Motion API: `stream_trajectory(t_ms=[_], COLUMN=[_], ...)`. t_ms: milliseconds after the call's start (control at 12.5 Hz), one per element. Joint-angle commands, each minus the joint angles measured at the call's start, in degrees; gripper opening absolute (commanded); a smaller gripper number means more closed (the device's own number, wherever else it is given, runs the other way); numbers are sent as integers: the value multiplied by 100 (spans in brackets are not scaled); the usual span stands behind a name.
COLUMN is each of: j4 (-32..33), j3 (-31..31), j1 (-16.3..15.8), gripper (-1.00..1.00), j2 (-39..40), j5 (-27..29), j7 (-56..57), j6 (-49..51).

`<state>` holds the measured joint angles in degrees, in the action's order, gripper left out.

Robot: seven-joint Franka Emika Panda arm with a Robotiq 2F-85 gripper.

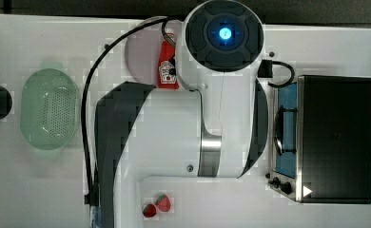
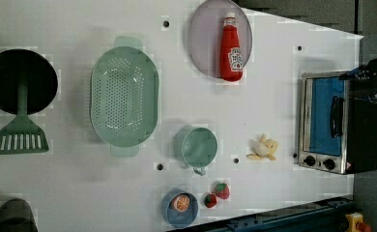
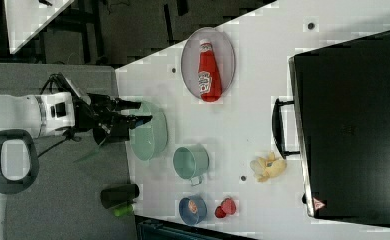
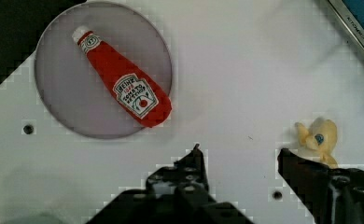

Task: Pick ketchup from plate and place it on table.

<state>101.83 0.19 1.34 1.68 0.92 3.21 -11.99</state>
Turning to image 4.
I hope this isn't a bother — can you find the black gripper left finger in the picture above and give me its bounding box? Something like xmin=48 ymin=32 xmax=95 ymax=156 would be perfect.
xmin=86 ymin=145 xmax=254 ymax=224

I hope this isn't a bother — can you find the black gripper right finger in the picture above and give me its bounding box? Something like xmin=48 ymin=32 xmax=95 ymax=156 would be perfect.
xmin=277 ymin=148 xmax=364 ymax=224

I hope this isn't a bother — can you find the red plush ketchup bottle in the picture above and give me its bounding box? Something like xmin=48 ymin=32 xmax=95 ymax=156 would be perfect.
xmin=72 ymin=25 xmax=172 ymax=128

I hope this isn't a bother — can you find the grey round plate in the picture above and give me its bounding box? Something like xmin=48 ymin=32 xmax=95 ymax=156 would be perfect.
xmin=35 ymin=1 xmax=173 ymax=139

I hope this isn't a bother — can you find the yellow plush banana toy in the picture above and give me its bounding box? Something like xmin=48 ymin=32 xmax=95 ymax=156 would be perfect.
xmin=295 ymin=119 xmax=338 ymax=169

